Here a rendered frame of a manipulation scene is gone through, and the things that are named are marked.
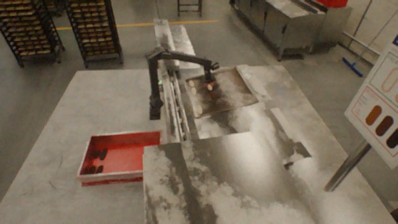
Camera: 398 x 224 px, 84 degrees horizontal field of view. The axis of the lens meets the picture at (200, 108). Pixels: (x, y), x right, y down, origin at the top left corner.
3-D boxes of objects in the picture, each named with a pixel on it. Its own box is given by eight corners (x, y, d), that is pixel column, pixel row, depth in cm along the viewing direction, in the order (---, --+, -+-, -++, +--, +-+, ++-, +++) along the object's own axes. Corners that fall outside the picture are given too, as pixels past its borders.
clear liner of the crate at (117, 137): (92, 142, 151) (88, 132, 145) (165, 137, 156) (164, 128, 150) (78, 188, 126) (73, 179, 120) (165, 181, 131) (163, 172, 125)
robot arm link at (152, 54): (142, 48, 142) (147, 55, 135) (161, 44, 147) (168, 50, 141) (149, 102, 171) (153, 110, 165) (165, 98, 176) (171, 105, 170)
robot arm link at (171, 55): (154, 52, 148) (160, 60, 141) (157, 44, 146) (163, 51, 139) (204, 62, 175) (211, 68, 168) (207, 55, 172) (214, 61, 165)
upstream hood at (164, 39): (153, 24, 305) (153, 17, 299) (166, 23, 308) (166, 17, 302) (161, 73, 214) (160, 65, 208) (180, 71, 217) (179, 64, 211)
